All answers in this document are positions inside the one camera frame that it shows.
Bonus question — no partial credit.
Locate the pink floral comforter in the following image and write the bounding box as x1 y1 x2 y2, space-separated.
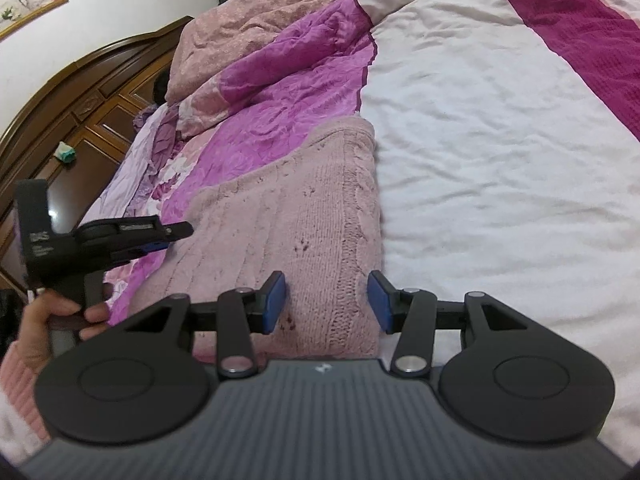
164 0 432 142

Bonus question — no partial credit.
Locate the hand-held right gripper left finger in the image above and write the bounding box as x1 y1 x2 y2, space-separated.
123 270 289 380

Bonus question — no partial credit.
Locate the person's left forearm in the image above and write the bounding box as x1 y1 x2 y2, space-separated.
0 339 53 441

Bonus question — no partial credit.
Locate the purple and white patchwork quilt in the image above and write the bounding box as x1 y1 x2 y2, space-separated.
107 0 640 456

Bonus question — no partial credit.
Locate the pink knit sweater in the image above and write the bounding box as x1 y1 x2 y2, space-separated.
107 116 385 362

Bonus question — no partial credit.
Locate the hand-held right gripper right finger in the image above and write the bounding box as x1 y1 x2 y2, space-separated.
366 270 529 379

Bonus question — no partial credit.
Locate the purple floral bed sheet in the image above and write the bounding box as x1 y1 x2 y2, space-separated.
84 102 203 327

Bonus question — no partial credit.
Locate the wooden headboard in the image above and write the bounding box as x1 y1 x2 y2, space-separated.
0 15 196 302

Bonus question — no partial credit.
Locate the person's left hand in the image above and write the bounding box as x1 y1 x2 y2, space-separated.
19 291 112 377

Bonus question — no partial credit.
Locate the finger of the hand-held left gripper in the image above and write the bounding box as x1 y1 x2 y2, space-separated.
116 216 196 242
109 240 170 263

